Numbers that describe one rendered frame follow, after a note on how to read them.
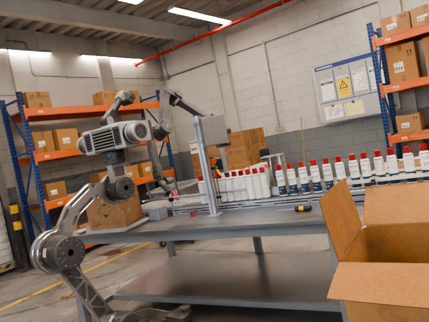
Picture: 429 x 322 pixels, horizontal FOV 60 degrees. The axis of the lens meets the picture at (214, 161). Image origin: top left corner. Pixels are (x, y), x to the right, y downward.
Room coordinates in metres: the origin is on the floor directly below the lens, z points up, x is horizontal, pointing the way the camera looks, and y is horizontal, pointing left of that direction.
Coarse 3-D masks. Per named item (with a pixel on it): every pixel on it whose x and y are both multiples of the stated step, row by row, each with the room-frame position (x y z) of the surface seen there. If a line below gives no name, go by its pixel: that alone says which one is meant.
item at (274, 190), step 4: (280, 156) 2.45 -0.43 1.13; (284, 156) 2.52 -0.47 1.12; (268, 160) 2.54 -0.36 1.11; (272, 160) 2.52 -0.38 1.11; (280, 160) 2.44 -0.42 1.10; (272, 164) 2.51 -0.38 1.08; (276, 164) 2.45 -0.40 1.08; (280, 164) 2.44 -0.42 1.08; (284, 164) 2.49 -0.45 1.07; (268, 168) 2.55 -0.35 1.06; (272, 168) 2.50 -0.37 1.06; (284, 168) 2.48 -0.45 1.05; (272, 172) 2.50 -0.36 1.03; (284, 172) 2.46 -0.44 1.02; (284, 176) 2.45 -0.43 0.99; (276, 184) 2.52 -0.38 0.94; (288, 184) 2.49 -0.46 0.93; (272, 188) 2.45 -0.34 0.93; (276, 188) 2.44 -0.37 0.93; (288, 188) 2.48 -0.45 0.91; (272, 192) 2.46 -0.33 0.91; (276, 192) 2.44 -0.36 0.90
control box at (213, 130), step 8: (200, 120) 2.43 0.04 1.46; (208, 120) 2.44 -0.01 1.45; (216, 120) 2.47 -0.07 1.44; (224, 120) 2.49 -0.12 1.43; (200, 128) 2.45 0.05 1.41; (208, 128) 2.44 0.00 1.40; (216, 128) 2.46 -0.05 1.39; (224, 128) 2.49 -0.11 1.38; (208, 136) 2.43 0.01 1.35; (216, 136) 2.46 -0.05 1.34; (224, 136) 2.48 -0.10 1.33; (208, 144) 2.43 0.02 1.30; (216, 144) 2.46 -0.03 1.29
